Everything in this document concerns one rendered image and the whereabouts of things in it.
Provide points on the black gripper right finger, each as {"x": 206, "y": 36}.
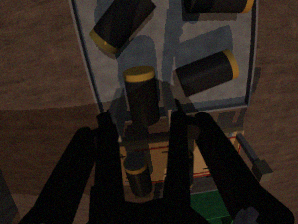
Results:
{"x": 245, "y": 199}

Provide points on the green open box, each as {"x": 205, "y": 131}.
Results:
{"x": 210, "y": 205}

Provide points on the black battery with yellow top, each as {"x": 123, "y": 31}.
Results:
{"x": 119, "y": 22}
{"x": 140, "y": 180}
{"x": 191, "y": 167}
{"x": 208, "y": 72}
{"x": 218, "y": 6}
{"x": 140, "y": 83}

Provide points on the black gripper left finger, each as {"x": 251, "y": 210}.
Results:
{"x": 60, "y": 197}

